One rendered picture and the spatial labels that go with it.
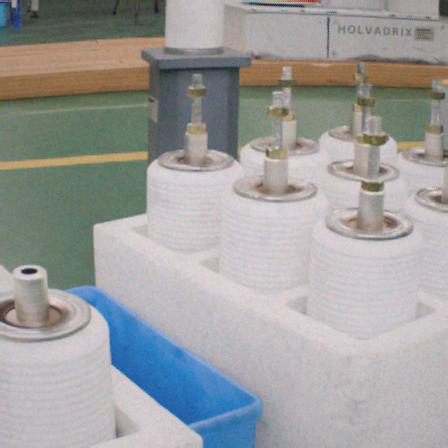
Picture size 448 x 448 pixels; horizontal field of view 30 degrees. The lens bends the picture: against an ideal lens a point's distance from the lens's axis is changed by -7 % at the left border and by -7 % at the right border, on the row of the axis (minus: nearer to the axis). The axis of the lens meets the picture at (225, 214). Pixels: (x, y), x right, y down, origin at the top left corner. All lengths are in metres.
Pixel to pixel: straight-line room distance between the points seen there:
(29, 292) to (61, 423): 0.08
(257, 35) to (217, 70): 1.62
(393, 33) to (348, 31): 0.18
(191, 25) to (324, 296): 0.71
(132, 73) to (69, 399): 2.30
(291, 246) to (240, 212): 0.05
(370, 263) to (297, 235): 0.11
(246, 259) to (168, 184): 0.12
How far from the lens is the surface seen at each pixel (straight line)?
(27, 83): 2.73
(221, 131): 1.34
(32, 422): 0.51
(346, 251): 0.67
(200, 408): 0.78
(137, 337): 0.85
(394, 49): 3.13
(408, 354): 0.68
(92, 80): 2.75
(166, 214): 0.85
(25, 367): 0.50
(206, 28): 1.32
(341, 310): 0.69
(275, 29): 2.95
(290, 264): 0.76
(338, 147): 0.99
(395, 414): 0.70
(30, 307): 0.52
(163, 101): 1.33
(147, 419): 0.56
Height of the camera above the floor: 0.47
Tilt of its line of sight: 18 degrees down
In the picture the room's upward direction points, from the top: 1 degrees clockwise
